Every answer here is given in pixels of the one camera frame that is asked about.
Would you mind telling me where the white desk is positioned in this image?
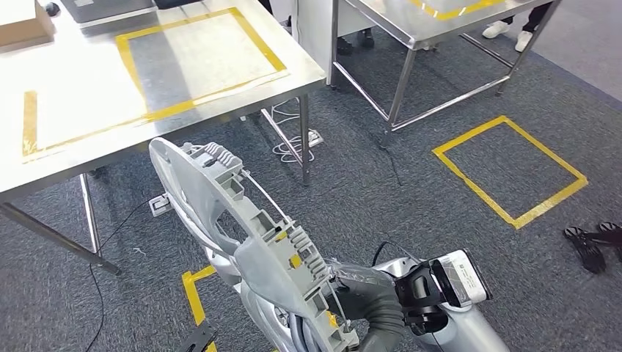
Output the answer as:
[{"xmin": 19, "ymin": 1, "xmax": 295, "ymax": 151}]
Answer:
[{"xmin": 291, "ymin": 0, "xmax": 361, "ymax": 87}]

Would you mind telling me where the brown cardboard box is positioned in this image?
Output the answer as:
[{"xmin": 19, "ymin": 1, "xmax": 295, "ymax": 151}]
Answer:
[{"xmin": 0, "ymin": 0, "xmax": 55, "ymax": 48}]

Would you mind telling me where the stainless steel workbench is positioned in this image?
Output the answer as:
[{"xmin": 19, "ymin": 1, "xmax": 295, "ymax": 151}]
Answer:
[
  {"xmin": 0, "ymin": 0, "xmax": 326, "ymax": 276},
  {"xmin": 330, "ymin": 0, "xmax": 565, "ymax": 149}
]

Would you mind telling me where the yellow floor tape square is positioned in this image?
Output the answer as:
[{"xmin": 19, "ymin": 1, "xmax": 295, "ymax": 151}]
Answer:
[{"xmin": 431, "ymin": 115, "xmax": 589, "ymax": 230}]

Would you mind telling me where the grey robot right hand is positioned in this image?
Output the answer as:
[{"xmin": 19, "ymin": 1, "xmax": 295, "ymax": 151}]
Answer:
[{"xmin": 289, "ymin": 262, "xmax": 395, "ymax": 352}]

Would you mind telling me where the black floor cable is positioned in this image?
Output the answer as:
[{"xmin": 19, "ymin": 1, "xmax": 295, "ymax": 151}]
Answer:
[{"xmin": 84, "ymin": 199, "xmax": 152, "ymax": 352}]

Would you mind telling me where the silver plastic wheel hubcap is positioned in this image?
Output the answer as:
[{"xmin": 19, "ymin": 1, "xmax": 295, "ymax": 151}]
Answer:
[{"xmin": 147, "ymin": 136, "xmax": 361, "ymax": 352}]

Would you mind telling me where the person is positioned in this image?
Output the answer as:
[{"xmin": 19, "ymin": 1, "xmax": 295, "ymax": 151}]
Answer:
[
  {"xmin": 482, "ymin": 0, "xmax": 555, "ymax": 53},
  {"xmin": 336, "ymin": 28, "xmax": 376, "ymax": 56}
]

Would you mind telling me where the white cable bundle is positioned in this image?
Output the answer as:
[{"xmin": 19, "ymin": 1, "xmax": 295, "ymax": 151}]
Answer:
[{"xmin": 269, "ymin": 99, "xmax": 317, "ymax": 164}]

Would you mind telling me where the white power adapter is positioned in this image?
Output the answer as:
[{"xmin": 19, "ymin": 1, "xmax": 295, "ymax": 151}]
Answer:
[{"xmin": 147, "ymin": 193, "xmax": 172, "ymax": 217}]

